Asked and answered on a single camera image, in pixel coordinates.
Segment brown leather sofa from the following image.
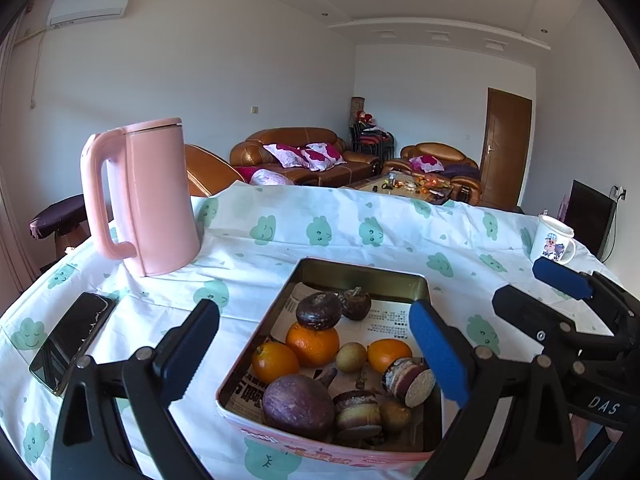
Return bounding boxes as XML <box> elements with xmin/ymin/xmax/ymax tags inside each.
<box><xmin>230</xmin><ymin>127</ymin><xmax>381</xmax><ymax>187</ymax></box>

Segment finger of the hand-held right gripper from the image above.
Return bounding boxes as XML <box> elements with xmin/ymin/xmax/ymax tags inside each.
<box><xmin>531</xmin><ymin>256</ymin><xmax>640</xmax><ymax>333</ymax></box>
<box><xmin>491</xmin><ymin>284</ymin><xmax>640</xmax><ymax>363</ymax></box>

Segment pink metal tin box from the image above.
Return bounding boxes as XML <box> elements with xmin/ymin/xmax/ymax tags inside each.
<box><xmin>215</xmin><ymin>257</ymin><xmax>446</xmax><ymax>471</ymax></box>

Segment black television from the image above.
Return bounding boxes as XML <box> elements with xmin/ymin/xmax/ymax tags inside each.
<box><xmin>562</xmin><ymin>179</ymin><xmax>617</xmax><ymax>261</ymax></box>

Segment pink electric kettle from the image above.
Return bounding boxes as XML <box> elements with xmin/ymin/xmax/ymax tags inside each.
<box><xmin>80</xmin><ymin>117</ymin><xmax>202</xmax><ymax>278</ymax></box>

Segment orange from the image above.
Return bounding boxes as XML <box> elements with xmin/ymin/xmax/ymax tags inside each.
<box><xmin>366</xmin><ymin>338</ymin><xmax>414</xmax><ymax>375</ymax></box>
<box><xmin>285</xmin><ymin>321</ymin><xmax>341</xmax><ymax>367</ymax></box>
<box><xmin>251</xmin><ymin>341</ymin><xmax>301</xmax><ymax>386</ymax></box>

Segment cluttered coffee table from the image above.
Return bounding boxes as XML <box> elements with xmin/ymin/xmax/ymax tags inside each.
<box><xmin>352</xmin><ymin>172</ymin><xmax>453</xmax><ymax>206</ymax></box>

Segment white air conditioner hose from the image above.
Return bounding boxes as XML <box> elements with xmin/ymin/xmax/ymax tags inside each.
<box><xmin>27</xmin><ymin>25</ymin><xmax>51</xmax><ymax>111</ymax></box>

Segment yellow-brown round fruit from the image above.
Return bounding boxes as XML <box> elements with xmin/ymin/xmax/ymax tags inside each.
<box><xmin>378</xmin><ymin>400</ymin><xmax>413</xmax><ymax>433</ymax></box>

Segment white air conditioner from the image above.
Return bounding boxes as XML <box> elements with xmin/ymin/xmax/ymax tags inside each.
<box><xmin>46</xmin><ymin>0</ymin><xmax>132</xmax><ymax>27</ymax></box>

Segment black smartphone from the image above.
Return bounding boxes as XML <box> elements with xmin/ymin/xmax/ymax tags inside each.
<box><xmin>29</xmin><ymin>291</ymin><xmax>118</xmax><ymax>397</ymax></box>

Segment purple passion fruit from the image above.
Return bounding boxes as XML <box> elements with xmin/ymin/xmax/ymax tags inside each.
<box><xmin>261</xmin><ymin>366</ymin><xmax>340</xmax><ymax>438</ymax></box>

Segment pink floral cushion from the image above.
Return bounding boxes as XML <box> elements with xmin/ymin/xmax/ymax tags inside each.
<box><xmin>263</xmin><ymin>143</ymin><xmax>308</xmax><ymax>168</ymax></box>
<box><xmin>409</xmin><ymin>155</ymin><xmax>445</xmax><ymax>173</ymax></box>
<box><xmin>300</xmin><ymin>142</ymin><xmax>347</xmax><ymax>171</ymax></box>

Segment light floral pillow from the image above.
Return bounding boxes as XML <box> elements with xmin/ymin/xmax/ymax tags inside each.
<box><xmin>248</xmin><ymin>169</ymin><xmax>295</xmax><ymax>187</ymax></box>

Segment dark purple covered stool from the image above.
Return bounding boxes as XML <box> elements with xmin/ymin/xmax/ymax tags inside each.
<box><xmin>29</xmin><ymin>194</ymin><xmax>91</xmax><ymax>256</ymax></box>

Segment brown wooden door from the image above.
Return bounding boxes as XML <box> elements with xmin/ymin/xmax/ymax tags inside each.
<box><xmin>485</xmin><ymin>87</ymin><xmax>533</xmax><ymax>208</ymax></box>

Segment small dark mangosteen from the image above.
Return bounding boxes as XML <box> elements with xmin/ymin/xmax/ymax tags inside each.
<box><xmin>339</xmin><ymin>286</ymin><xmax>373</xmax><ymax>321</ymax></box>

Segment small yellow-green fruit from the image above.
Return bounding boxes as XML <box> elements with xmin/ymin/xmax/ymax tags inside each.
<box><xmin>334</xmin><ymin>341</ymin><xmax>368</xmax><ymax>374</ymax></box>

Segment white mug lid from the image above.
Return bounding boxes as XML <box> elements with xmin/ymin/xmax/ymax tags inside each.
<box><xmin>538</xmin><ymin>214</ymin><xmax>576</xmax><ymax>237</ymax></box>

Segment dark purple blanket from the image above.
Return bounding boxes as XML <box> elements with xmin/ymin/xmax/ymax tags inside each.
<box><xmin>442</xmin><ymin>162</ymin><xmax>481</xmax><ymax>181</ymax></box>

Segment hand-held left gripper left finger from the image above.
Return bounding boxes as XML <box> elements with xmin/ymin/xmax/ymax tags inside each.
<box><xmin>50</xmin><ymin>299</ymin><xmax>222</xmax><ymax>480</ymax></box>

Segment white green cloud tablecloth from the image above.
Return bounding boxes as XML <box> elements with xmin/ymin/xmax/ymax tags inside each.
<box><xmin>0</xmin><ymin>185</ymin><xmax>621</xmax><ymax>480</ymax></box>

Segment cut brown fruit piece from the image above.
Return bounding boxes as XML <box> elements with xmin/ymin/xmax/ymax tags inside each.
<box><xmin>331</xmin><ymin>390</ymin><xmax>385</xmax><ymax>443</ymax></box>

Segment brown leather armchair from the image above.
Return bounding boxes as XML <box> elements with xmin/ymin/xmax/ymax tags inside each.
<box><xmin>382</xmin><ymin>142</ymin><xmax>483</xmax><ymax>206</ymax></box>
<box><xmin>184</xmin><ymin>144</ymin><xmax>248</xmax><ymax>198</ymax></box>

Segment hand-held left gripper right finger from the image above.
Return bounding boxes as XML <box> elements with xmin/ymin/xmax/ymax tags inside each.
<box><xmin>408</xmin><ymin>300</ymin><xmax>580</xmax><ymax>480</ymax></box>

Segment stacked dark chairs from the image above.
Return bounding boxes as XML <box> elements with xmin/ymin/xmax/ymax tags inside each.
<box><xmin>352</xmin><ymin>110</ymin><xmax>396</xmax><ymax>161</ymax></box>

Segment white cartoon print mug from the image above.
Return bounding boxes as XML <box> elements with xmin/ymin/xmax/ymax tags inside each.
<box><xmin>529</xmin><ymin>214</ymin><xmax>577</xmax><ymax>266</ymax></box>

